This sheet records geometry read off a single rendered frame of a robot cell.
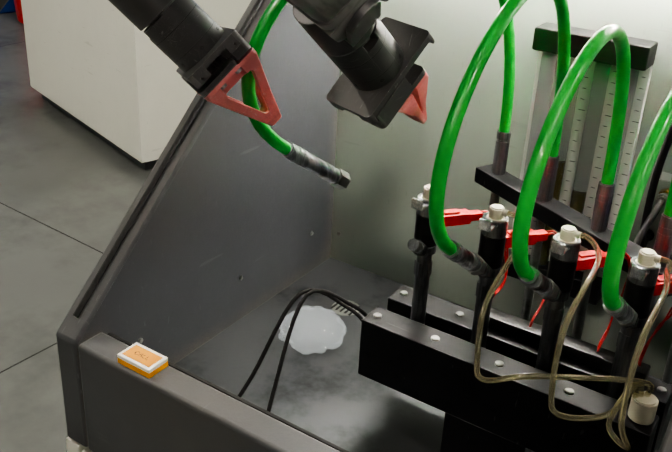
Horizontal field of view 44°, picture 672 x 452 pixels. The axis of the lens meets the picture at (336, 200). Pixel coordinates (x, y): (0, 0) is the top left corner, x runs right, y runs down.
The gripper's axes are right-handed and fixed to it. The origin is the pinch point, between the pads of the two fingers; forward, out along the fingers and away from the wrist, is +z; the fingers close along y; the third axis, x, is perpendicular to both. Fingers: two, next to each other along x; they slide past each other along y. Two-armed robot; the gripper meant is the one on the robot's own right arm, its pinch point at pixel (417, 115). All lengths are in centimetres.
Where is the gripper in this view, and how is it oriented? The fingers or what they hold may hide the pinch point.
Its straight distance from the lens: 87.2
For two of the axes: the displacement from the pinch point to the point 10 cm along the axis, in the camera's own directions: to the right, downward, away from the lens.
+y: 5.7, -8.1, 1.0
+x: -6.5, -3.7, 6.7
